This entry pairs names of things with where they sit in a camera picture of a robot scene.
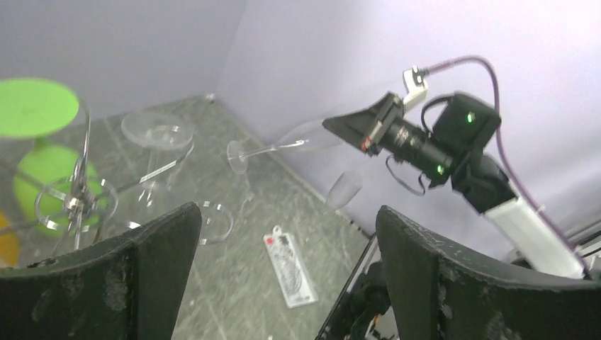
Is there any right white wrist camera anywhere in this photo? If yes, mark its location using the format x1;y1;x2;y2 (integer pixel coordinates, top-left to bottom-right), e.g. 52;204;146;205
402;66;429;113

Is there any white packaged ruler card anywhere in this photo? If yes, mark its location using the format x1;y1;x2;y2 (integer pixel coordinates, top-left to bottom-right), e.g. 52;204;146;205
263;225;319;309

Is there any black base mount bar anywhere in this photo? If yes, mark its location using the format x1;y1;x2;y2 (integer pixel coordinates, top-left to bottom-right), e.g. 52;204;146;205
315;235;400;339

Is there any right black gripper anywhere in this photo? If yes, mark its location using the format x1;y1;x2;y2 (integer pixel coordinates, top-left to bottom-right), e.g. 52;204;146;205
322;92;405;156

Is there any chrome wine glass rack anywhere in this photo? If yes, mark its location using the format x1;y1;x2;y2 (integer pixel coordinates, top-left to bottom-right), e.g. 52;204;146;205
0;98;196;256

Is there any clear wine glass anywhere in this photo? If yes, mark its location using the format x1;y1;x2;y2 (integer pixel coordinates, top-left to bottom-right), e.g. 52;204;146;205
101;200;235;246
121;111;193;211

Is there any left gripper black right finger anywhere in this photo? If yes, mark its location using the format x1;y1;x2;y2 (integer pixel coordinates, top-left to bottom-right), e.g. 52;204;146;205
376;205;600;339

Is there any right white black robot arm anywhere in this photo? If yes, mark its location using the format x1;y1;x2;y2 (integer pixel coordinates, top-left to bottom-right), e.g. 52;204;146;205
322;91;588;279

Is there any green plastic wine glass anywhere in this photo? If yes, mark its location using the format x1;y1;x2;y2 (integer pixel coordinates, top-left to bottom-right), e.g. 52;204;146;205
1;77;103;235

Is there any orange plastic wine glass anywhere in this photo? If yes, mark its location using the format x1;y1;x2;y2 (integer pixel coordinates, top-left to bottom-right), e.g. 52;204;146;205
1;232;21;268

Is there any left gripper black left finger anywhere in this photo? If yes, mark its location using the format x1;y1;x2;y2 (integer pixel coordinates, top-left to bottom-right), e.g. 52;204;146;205
1;202;202;339

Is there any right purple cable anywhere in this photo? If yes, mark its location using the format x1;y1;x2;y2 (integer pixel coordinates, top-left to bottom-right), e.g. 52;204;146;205
425;55;590;273

